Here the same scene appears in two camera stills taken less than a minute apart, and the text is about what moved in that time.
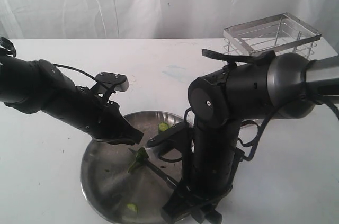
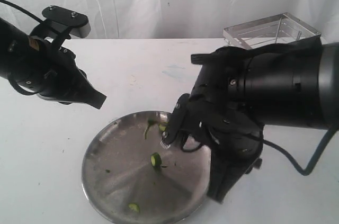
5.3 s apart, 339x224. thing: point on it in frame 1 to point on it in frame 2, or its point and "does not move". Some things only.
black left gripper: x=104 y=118 to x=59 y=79
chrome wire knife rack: x=282 y=33 does not move
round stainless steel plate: x=131 y=182 does not move
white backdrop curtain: x=161 y=4 does not move
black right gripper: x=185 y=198 to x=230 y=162
